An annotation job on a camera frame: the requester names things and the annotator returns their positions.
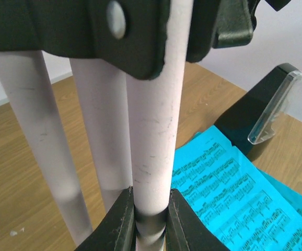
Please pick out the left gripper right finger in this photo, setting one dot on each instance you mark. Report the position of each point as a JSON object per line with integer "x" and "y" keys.
{"x": 184, "y": 230}

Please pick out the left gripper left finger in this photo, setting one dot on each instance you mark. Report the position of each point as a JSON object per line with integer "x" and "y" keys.
{"x": 117, "y": 230}

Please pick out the cyan sheet music page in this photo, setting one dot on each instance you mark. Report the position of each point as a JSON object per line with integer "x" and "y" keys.
{"x": 225, "y": 188}
{"x": 272, "y": 234}

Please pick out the black metronome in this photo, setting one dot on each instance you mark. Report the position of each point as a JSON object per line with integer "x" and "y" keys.
{"x": 237, "y": 121}

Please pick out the clear plastic metronome cover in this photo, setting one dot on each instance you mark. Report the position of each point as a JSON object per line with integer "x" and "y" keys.
{"x": 270, "y": 120}

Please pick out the white music stand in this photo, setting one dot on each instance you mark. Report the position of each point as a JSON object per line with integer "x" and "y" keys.
{"x": 128, "y": 60}

